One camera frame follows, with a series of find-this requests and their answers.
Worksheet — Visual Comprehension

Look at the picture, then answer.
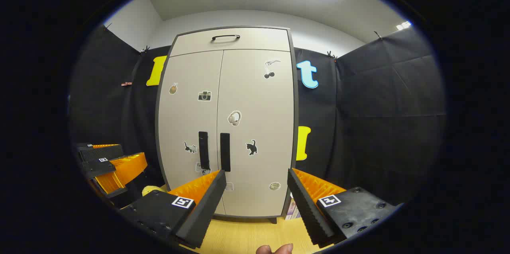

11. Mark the black backdrop cloth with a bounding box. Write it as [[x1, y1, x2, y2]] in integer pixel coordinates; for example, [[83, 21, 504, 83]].
[[70, 24, 446, 207]]

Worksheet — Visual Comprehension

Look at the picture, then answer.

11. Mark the cabinet door with headphone sticker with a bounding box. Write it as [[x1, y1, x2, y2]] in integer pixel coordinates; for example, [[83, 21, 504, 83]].
[[217, 49, 295, 218]]

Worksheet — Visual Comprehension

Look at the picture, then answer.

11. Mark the beige double-door shoe cabinet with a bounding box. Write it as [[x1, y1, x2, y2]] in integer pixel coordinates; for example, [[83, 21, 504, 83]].
[[155, 26, 300, 225]]

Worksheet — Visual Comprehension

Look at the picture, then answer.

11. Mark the black cabinet door handle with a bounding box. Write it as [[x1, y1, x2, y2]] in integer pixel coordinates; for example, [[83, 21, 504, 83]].
[[220, 133, 231, 172], [198, 131, 210, 170]]

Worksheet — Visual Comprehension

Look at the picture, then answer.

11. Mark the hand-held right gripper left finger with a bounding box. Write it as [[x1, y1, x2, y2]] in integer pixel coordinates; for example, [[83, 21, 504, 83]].
[[119, 169, 227, 249]]

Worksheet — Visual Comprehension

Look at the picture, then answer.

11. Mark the yellow plush toy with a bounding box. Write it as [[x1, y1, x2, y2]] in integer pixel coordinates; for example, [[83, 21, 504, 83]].
[[142, 185, 168, 197]]

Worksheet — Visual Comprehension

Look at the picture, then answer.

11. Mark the cabinet door with camera sticker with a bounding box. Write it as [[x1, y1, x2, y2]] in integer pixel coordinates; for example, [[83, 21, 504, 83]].
[[158, 50, 226, 215]]

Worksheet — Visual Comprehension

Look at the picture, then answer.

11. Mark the beige cabinet drawer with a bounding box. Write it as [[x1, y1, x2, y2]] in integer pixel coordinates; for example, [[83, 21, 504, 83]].
[[169, 28, 291, 57]]

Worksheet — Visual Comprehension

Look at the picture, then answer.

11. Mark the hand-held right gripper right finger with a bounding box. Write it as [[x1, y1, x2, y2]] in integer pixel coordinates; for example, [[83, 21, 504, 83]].
[[287, 168, 402, 248]]

